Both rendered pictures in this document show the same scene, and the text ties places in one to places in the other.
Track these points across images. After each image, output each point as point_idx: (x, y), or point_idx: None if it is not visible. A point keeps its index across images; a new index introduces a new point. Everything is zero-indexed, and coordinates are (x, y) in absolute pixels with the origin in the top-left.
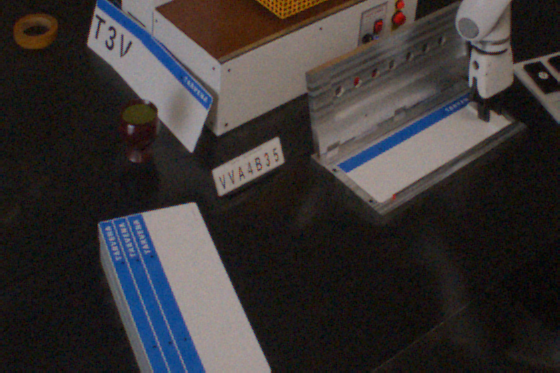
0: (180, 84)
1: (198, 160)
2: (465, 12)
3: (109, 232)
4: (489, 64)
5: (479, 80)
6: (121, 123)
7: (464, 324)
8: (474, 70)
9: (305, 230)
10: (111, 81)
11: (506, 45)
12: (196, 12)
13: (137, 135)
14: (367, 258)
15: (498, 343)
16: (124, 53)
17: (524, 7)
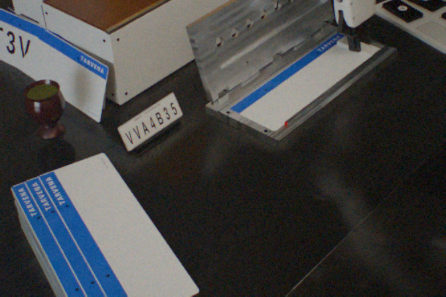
0: (78, 64)
1: (106, 127)
2: None
3: (22, 193)
4: None
5: (345, 11)
6: (26, 103)
7: (381, 222)
8: (338, 3)
9: (211, 166)
10: (18, 79)
11: None
12: None
13: (44, 110)
14: (273, 179)
15: (422, 235)
16: (25, 52)
17: None
